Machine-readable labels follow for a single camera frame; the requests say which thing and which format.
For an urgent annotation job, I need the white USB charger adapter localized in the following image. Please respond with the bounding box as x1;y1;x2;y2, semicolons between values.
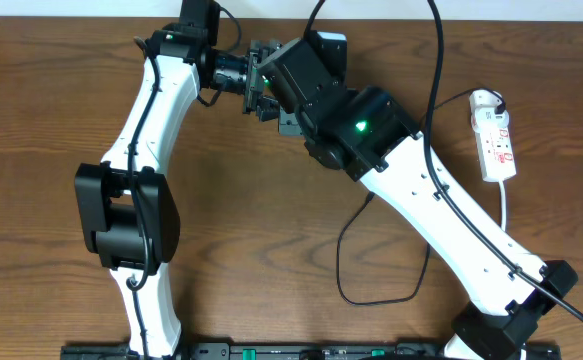
469;89;510;133

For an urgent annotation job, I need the white power strip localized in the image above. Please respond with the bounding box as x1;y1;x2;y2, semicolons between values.
471;111;517;183

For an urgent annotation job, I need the white power strip cord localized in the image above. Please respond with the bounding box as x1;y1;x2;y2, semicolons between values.
497;180;528;360

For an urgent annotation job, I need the black USB charging cable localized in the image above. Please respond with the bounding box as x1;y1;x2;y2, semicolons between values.
335;87;507;307

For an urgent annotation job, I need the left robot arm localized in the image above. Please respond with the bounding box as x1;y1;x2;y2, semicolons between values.
60;0;280;359

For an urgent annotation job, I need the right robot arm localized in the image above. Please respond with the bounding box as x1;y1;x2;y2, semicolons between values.
257;32;577;359

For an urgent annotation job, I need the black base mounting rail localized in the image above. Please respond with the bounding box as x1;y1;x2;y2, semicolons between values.
59;343;562;360

